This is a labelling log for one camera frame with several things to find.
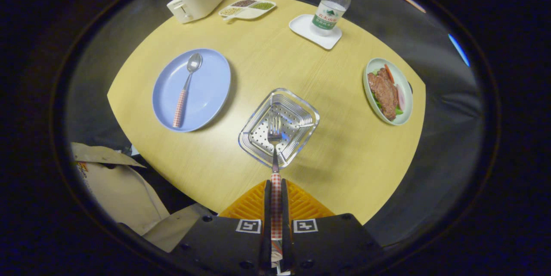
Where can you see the cream toaster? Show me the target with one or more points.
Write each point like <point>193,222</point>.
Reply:
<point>200,4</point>

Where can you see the clear water bottle green cap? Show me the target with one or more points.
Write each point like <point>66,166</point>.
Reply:
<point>330,11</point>

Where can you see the white divided dish of beans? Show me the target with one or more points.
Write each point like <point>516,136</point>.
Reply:
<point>247,9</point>

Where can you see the beige cardboard box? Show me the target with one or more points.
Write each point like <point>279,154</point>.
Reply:
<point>120,190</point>

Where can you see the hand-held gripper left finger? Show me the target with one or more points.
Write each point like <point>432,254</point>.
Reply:
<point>224,246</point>

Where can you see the metal perforated basket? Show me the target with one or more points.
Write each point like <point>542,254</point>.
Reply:
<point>297,112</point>

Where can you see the white square coaster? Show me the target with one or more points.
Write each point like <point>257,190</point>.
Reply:
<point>303,26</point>

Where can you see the brown meat slices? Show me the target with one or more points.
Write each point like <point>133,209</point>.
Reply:
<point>383,93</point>

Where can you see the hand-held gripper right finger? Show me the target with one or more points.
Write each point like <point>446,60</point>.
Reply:
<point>331,246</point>

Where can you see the pale green oval plate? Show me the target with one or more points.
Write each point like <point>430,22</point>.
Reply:
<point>407,88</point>

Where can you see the blue plate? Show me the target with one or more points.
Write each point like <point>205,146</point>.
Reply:
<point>208,91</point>

